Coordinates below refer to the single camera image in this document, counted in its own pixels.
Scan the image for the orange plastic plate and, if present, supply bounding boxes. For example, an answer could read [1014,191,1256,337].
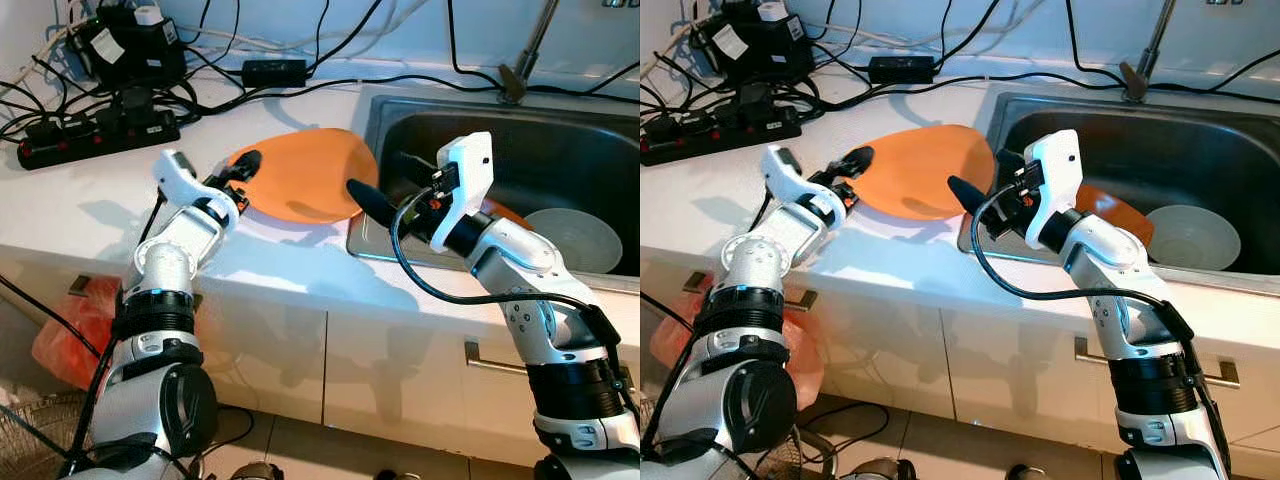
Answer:
[228,128,379,224]
[855,125,996,221]

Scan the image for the orange plastic bowl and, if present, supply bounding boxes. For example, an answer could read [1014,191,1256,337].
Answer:
[1078,183,1156,246]
[480,195,531,231]

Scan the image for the white kitchen cabinet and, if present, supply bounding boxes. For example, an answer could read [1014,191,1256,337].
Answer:
[0,265,641,471]
[640,265,1280,471]

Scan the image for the black power adapter brick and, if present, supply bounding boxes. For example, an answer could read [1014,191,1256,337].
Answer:
[868,55,936,84]
[243,58,309,89]

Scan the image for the black power strip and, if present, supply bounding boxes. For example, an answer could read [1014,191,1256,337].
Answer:
[17,108,181,171]
[640,105,803,166]

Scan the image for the stainless steel sink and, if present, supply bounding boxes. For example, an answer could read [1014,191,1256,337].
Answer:
[958,92,1280,296]
[347,92,641,281]

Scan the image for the pale grey dish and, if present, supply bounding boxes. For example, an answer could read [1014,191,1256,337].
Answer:
[1145,205,1243,271]
[522,207,623,274]

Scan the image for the black charger box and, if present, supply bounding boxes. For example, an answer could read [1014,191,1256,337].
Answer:
[75,5,188,91]
[695,0,813,86]

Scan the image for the metal faucet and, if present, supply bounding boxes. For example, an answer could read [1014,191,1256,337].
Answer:
[1120,0,1181,103]
[498,0,561,104]

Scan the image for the orange plastic bag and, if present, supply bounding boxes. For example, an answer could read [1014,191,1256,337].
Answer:
[30,275,126,391]
[648,290,811,411]

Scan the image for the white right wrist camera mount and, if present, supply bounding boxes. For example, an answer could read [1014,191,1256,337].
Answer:
[1022,130,1083,236]
[430,132,494,251]

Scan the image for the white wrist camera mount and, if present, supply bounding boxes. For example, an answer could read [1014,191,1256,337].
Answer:
[153,150,236,216]
[430,132,494,251]
[1022,130,1083,236]
[760,143,849,226]

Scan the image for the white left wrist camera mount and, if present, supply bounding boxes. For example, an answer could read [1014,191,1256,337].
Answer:
[760,143,849,226]
[153,150,236,216]

